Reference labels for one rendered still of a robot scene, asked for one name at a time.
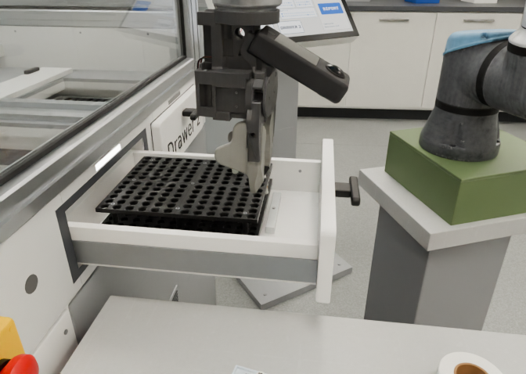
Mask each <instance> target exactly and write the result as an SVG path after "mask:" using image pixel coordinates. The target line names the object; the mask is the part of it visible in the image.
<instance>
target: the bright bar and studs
mask: <svg viewBox="0 0 526 374"><path fill-rule="evenodd" d="M280 201H281V192H274V193H273V194H272V201H271V204H270V208H269V212H268V218H267V221H266V225H265V233H268V234H274V233H275V230H276V222H277V217H278V213H279V205H280Z"/></svg>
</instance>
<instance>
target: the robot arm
mask: <svg viewBox="0 0 526 374"><path fill-rule="evenodd" d="M282 1H283V0H212V3H213V4H214V5H216V6H217V7H218V9H206V10H204V11H199V12H197V25H203V32H204V56H203V57H202V58H200V59H199V60H198V62H197V69H196V70H194V73H195V88H196V115H197V116H201V117H213V120H225V121H231V119H232V118H241V119H243V121H240V122H238V123H236V124H235V126H234V127H233V130H232V131H231V132H229V134H228V141H229V143H227V144H224V145H223V146H219V147H218V148H217V149H216V150H215V152H214V158H215V159H216V161H217V162H218V163H219V164H221V165H223V166H226V167H229V168H232V169H233V170H236V171H239V172H242V173H244V174H246V175H247V176H248V178H249V185H250V192H252V193H256V192H257V191H258V189H259V188H260V186H261V184H262V183H263V181H264V179H265V175H266V173H267V172H268V170H269V168H270V165H271V159H272V146H273V137H274V130H275V120H276V100H277V92H278V72H277V69H278V70H280V71H282V72H283V73H284V74H286V75H288V76H289V77H292V78H293V79H294V80H296V81H298V82H300V83H301V84H303V85H304V86H306V87H307V88H310V89H311V90H312V91H314V92H316V93H317V94H318V95H320V96H322V97H324V98H325V99H328V100H329V101H331V102H332V103H339V102H340V101H341V100H342V99H343V97H344V95H345V94H346V92H347V91H348V86H349V81H350V77H349V75H348V74H346V73H345V72H344V71H343V70H342V69H341V68H340V67H338V66H336V65H333V64H330V63H328V62H327V61H325V60H324V59H322V58H320V57H319V56H317V55H316V54H314V53H313V52H310V51H309V50H307V49H306V48H304V47H303V46H301V45H299V44H298V43H296V42H295V41H293V40H291V39H289V38H288V37H287V36H285V35H283V34H281V33H279V32H278V31H277V30H275V29H273V28H272V27H270V26H269V25H271V24H276V23H279V14H280V9H277V8H276V7H278V6H280V5H281V4H282ZM261 25H266V26H265V27H263V28H262V29H261ZM240 28H241V29H243V31H244V36H243V35H242V34H241V33H240ZM202 59H204V61H203V62H202ZM199 62H200V67H199ZM500 110H501V111H503V112H506V113H510V114H512V115H514V116H517V117H521V118H523V119H525V120H526V1H525V6H524V15H523V20H522V24H521V27H520V28H518V29H517V30H514V29H484V30H469V31H457V32H454V33H452V34H451V35H450V36H449V38H448V39H447V42H446V46H445V51H444V52H443V61H442V65H441V73H440V78H439V82H438V90H437V95H436V99H435V104H434V108H433V110H432V112H431V114H430V116H429V117H428V119H427V122H426V124H425V125H424V127H423V128H422V130H421V132H420V140H419V144H420V146H421V147H422V148H423V149H425V150H426V151H428V152H429V153H432V154H434V155H436V156H439V157H443V158H445V159H450V160H458V161H465V162H480V161H486V160H491V159H493V158H495V157H496V156H497V155H498V153H499V148H500V145H501V140H500V137H499V118H498V114H499V111H500Z"/></svg>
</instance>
